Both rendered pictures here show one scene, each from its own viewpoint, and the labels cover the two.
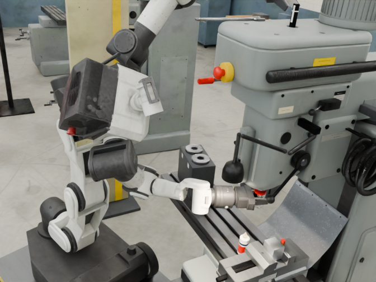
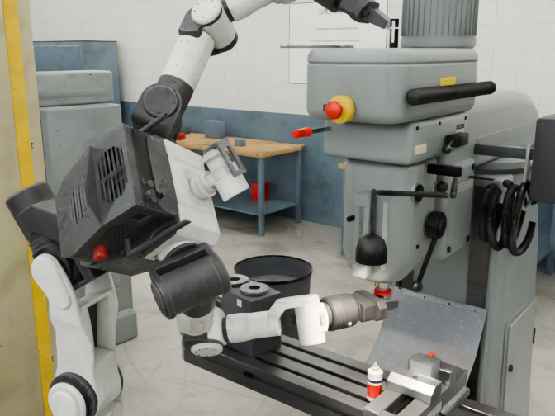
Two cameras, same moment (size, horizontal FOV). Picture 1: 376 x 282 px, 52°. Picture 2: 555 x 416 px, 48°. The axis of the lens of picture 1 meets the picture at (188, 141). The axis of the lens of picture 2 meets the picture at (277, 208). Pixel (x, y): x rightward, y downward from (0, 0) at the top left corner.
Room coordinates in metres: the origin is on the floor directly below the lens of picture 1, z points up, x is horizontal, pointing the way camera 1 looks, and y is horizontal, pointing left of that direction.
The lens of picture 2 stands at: (-0.09, 0.54, 1.88)
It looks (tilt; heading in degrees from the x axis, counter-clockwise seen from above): 14 degrees down; 338
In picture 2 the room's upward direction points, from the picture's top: straight up
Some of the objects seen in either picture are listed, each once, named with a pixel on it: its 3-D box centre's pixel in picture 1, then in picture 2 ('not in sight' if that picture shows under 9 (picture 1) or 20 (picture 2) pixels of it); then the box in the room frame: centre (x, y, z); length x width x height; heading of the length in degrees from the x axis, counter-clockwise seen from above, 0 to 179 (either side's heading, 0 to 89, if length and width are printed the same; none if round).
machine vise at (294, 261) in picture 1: (264, 261); (418, 392); (1.12, -0.34, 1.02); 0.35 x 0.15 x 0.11; 119
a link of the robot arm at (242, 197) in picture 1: (235, 197); (354, 309); (1.23, -0.21, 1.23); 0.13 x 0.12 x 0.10; 7
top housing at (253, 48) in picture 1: (291, 51); (395, 81); (1.25, -0.31, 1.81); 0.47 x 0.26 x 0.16; 120
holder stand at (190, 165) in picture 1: (195, 170); (244, 312); (1.67, -0.05, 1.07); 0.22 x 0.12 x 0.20; 19
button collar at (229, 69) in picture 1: (226, 72); (340, 109); (1.13, -0.10, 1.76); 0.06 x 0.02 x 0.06; 30
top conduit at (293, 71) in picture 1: (327, 70); (454, 92); (1.14, -0.40, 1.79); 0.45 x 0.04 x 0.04; 120
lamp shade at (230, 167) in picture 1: (233, 169); (371, 248); (1.08, -0.16, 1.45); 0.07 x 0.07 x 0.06
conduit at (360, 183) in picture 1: (362, 161); (498, 215); (1.21, -0.63, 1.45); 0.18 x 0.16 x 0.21; 120
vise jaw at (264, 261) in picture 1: (260, 256); (414, 384); (1.10, -0.31, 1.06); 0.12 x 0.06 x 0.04; 29
